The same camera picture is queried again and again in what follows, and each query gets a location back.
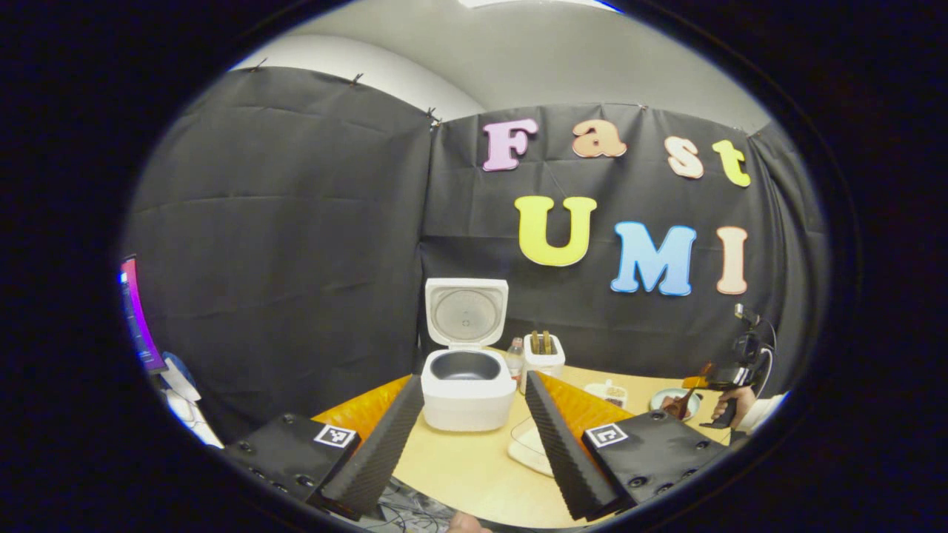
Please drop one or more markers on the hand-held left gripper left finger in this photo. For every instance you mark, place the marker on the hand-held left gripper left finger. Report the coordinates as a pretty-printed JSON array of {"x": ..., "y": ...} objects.
[{"x": 381, "y": 448}]

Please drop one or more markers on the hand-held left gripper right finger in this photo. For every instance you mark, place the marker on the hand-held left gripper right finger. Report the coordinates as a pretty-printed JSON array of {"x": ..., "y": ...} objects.
[{"x": 563, "y": 451}]

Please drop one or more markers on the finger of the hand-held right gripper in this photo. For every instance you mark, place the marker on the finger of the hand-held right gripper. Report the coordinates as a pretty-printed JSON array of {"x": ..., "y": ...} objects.
[{"x": 698, "y": 381}]

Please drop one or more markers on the wooden spoon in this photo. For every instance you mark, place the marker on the wooden spoon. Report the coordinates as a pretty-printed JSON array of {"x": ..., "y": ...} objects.
[{"x": 681, "y": 403}]

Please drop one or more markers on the clear container of rice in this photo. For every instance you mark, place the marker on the clear container of rice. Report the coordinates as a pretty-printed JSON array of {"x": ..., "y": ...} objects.
[{"x": 529, "y": 448}]

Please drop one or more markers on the white rice cooker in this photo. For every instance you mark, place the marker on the white rice cooker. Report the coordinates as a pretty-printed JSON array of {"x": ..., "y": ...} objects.
[{"x": 466, "y": 403}]

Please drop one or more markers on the pale green plate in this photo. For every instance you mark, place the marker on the pale green plate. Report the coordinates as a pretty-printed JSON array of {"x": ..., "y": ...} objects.
[{"x": 658, "y": 403}]

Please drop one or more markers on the white toaster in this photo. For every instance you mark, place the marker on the white toaster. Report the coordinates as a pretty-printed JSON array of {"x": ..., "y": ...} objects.
[{"x": 544, "y": 366}]

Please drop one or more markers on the clear bottle with red label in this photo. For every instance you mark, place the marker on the clear bottle with red label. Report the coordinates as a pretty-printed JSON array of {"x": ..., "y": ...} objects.
[{"x": 515, "y": 363}]

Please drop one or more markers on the brown toast slice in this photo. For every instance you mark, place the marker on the brown toast slice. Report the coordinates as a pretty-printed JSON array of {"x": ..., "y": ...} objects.
[
  {"x": 535, "y": 343},
  {"x": 546, "y": 342}
]

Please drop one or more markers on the blue and white object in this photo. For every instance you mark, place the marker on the blue and white object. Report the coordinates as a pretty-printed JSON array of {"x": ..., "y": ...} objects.
[{"x": 185, "y": 392}]

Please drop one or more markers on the black backdrop cloth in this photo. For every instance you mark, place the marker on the black backdrop cloth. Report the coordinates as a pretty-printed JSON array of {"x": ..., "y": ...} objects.
[{"x": 281, "y": 244}]

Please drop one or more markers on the monitor with purple screen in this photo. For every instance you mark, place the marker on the monitor with purple screen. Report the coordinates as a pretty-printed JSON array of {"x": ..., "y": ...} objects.
[{"x": 141, "y": 318}]

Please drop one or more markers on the ceiling light panel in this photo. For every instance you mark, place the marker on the ceiling light panel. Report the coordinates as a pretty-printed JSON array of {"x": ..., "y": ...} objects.
[{"x": 537, "y": 4}]

